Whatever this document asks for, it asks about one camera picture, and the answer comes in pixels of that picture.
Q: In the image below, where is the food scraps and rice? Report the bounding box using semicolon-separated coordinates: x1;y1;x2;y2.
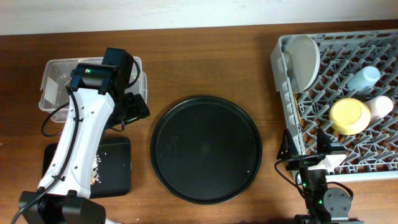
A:
90;154;101;185

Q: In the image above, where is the grey dishwasher rack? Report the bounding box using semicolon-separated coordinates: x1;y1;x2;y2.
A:
270;29;397;182

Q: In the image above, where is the light blue cup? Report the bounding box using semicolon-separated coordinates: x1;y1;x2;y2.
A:
347;66;381;91

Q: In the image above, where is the wooden chopstick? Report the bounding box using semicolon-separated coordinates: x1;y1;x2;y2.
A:
293;93;303;127

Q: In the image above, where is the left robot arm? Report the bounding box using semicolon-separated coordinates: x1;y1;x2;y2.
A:
12;48;150;223

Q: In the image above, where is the grey plate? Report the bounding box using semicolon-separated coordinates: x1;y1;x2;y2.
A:
284;35;320;93

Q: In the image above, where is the clear plastic bin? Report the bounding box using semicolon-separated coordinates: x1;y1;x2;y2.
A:
39;57;148;113

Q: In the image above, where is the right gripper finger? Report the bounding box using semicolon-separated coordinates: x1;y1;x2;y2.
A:
277;129;294;159
317;128;332;153

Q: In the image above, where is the round black serving tray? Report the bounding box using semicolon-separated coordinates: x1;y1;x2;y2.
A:
150;96;262;205

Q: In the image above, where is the black rectangular tray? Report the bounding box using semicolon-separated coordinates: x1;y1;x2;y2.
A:
48;137;131;199

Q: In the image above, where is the yellow bowl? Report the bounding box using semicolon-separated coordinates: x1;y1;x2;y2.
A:
329;98;371;135

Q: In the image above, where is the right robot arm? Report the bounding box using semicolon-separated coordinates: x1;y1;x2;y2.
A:
274;129;362;223

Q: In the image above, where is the pink cup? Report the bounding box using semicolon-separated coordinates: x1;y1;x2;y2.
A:
365;96;394;122

